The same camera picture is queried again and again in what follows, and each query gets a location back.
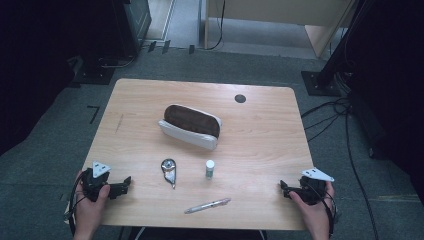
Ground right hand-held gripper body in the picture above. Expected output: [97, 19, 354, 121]
[297, 167, 335, 206]

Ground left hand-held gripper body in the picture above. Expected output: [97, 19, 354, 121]
[81, 161, 118, 203]

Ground white glue stick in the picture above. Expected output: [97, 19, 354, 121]
[205, 159, 216, 181]

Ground silver pen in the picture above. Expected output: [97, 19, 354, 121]
[184, 197, 232, 215]

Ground person's right hand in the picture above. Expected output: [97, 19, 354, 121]
[288, 181, 336, 232]

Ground person's left hand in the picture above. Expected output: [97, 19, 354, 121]
[73, 170, 111, 232]

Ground yellowish floor tape line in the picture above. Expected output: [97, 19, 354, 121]
[375, 194, 422, 203]

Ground person's dark clothing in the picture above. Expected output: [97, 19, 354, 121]
[128, 226, 268, 240]

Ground black flat stand base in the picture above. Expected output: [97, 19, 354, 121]
[70, 55, 117, 86]

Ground black metal stand with base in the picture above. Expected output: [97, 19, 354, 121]
[301, 0, 369, 98]

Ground black cabinet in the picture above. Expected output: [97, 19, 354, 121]
[112, 0, 153, 58]

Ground light wooden furniture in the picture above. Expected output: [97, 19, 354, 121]
[203, 0, 355, 60]

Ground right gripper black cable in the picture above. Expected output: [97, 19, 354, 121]
[308, 183, 338, 238]

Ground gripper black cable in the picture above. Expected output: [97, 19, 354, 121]
[308, 183, 338, 238]
[67, 172, 86, 236]

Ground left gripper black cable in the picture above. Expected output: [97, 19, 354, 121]
[67, 172, 86, 236]

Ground black floor cables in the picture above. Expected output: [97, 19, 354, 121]
[300, 97, 380, 240]

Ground hanging black cable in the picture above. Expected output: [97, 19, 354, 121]
[205, 0, 226, 52]

